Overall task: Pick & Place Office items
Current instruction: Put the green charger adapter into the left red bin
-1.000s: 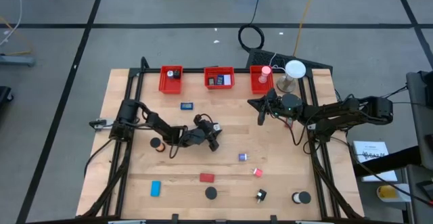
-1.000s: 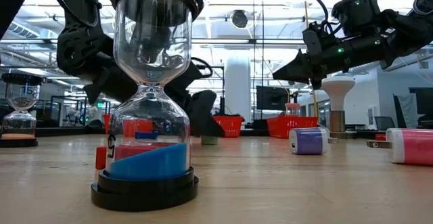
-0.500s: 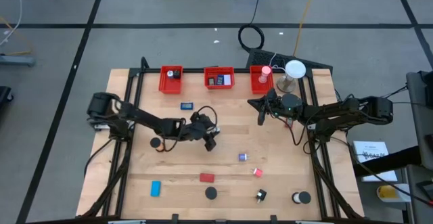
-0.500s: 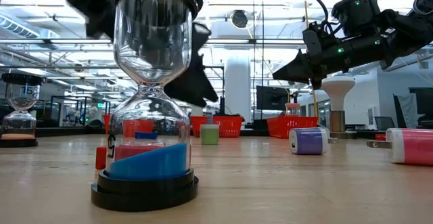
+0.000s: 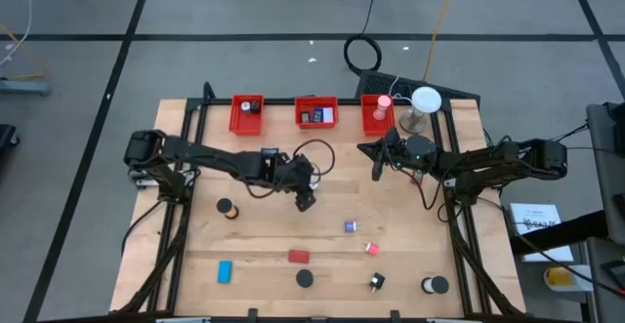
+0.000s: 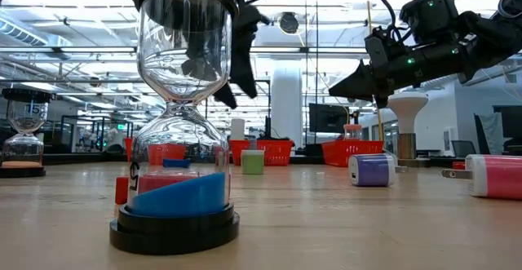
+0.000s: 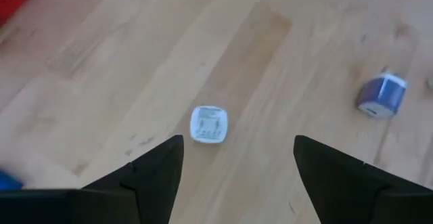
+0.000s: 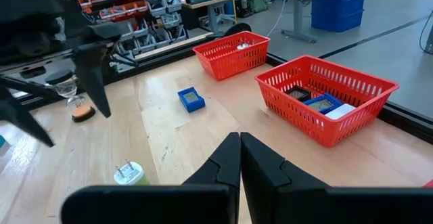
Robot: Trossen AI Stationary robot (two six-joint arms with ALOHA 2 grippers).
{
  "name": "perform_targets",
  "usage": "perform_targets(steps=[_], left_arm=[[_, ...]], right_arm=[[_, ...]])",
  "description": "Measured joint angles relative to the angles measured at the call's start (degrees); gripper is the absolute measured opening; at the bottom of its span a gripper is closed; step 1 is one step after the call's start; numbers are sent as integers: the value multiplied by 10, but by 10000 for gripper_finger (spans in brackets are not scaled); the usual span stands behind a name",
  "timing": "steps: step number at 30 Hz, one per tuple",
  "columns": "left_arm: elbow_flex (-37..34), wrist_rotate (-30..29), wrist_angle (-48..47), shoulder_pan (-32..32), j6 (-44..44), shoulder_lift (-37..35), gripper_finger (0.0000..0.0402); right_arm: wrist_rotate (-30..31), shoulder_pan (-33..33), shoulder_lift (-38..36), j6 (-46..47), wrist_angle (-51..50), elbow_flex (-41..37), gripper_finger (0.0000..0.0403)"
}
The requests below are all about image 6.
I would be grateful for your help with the blue sand hourglass black caps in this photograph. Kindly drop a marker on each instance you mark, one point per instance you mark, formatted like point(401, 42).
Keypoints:
point(175, 237)

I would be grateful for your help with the long ceiling light bar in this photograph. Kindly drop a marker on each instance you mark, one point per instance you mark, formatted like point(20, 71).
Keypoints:
point(285, 50)

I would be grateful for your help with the red plastic basket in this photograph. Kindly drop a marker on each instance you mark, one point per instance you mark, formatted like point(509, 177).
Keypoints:
point(281, 153)
point(338, 156)

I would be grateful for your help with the orange sand hourglass black caps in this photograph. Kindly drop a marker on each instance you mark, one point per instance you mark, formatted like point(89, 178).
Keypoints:
point(22, 173)

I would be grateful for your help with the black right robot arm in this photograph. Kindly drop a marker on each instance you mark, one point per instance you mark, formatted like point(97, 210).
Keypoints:
point(489, 37)

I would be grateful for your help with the grey board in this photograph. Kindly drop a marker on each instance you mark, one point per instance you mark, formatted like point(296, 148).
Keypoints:
point(489, 133)

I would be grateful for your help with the blue digital timer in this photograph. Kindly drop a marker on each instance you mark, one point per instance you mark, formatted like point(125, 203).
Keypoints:
point(176, 163)

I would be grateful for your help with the purple and white wall charger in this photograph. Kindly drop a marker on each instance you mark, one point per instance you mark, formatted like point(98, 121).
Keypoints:
point(371, 171)

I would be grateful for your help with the dark wall screen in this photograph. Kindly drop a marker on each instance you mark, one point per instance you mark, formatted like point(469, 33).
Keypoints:
point(510, 121)

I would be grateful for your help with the white cylinder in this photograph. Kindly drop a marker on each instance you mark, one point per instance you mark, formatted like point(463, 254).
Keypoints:
point(237, 129)

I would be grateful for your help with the green and white wall charger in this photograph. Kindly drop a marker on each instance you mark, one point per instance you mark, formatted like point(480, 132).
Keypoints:
point(253, 165)

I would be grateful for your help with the pink capped hourglass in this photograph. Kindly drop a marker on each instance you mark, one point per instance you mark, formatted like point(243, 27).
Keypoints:
point(352, 133)

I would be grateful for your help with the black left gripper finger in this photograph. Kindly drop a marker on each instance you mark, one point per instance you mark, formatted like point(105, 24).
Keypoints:
point(225, 95)
point(244, 70)

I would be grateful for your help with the white mushroom lamp wooden base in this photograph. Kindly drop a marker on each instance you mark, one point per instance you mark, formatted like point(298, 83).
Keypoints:
point(407, 111)

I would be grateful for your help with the dark office chair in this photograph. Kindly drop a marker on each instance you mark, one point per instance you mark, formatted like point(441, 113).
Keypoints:
point(463, 149)

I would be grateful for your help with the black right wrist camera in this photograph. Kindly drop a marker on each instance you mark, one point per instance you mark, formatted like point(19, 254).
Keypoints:
point(377, 41)

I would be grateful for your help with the black monitor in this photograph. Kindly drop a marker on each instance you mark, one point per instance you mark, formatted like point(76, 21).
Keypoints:
point(326, 119)

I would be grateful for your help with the pink and white wall charger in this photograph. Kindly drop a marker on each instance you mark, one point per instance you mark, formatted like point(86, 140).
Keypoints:
point(501, 178)

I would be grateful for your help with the black rack frame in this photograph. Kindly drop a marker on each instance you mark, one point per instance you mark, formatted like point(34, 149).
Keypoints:
point(263, 81)

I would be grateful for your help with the green exit sign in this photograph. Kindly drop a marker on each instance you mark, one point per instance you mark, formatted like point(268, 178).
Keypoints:
point(121, 126)

